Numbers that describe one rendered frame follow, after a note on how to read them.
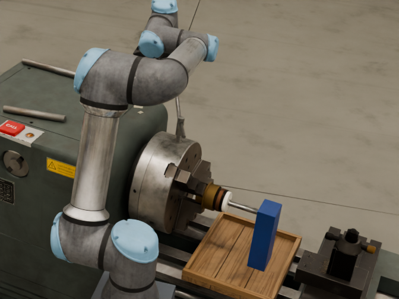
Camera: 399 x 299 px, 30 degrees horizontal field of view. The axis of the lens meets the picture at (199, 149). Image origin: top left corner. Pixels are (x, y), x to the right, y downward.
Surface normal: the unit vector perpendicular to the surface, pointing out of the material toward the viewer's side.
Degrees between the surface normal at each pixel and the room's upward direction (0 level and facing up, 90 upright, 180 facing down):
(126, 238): 8
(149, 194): 72
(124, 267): 90
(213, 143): 0
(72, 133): 0
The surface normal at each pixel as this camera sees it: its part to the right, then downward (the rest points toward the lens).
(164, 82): 0.58, 0.07
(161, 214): -0.37, 0.49
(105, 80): -0.16, 0.25
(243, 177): 0.11, -0.84
